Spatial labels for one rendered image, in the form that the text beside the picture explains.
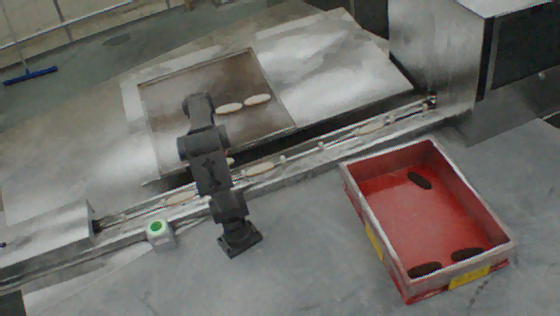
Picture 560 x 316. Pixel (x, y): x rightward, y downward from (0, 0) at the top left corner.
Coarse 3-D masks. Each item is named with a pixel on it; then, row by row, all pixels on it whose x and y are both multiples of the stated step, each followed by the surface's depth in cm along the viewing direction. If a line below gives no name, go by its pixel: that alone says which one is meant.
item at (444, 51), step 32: (416, 0) 148; (448, 0) 131; (480, 0) 126; (512, 0) 124; (544, 0) 122; (416, 32) 156; (448, 32) 137; (480, 32) 122; (416, 64) 164; (448, 64) 144; (480, 64) 163; (448, 96) 151; (480, 96) 149; (512, 96) 143; (544, 96) 150; (480, 128) 146; (512, 128) 153
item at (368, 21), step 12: (276, 0) 369; (312, 0) 304; (324, 0) 307; (336, 0) 310; (348, 0) 313; (360, 0) 317; (372, 0) 320; (384, 0) 323; (348, 12) 319; (372, 12) 326; (384, 12) 330; (372, 24) 333; (384, 24) 336; (384, 36) 343
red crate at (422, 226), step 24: (408, 168) 147; (432, 168) 145; (384, 192) 141; (408, 192) 139; (432, 192) 138; (360, 216) 134; (384, 216) 134; (408, 216) 133; (432, 216) 131; (456, 216) 130; (408, 240) 126; (432, 240) 125; (456, 240) 124; (480, 240) 122; (384, 264) 122; (408, 264) 121; (504, 264) 114
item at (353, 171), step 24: (408, 144) 141; (432, 144) 141; (360, 168) 141; (384, 168) 144; (456, 168) 130; (360, 192) 130; (456, 192) 133; (480, 216) 122; (384, 240) 116; (504, 240) 112; (456, 264) 107; (480, 264) 108; (408, 288) 105; (432, 288) 107
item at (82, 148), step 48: (288, 0) 259; (192, 48) 232; (384, 48) 205; (96, 96) 212; (0, 144) 196; (48, 144) 189; (96, 144) 183; (288, 144) 165; (48, 192) 165; (96, 192) 161; (144, 192) 158; (144, 240) 141; (48, 288) 132
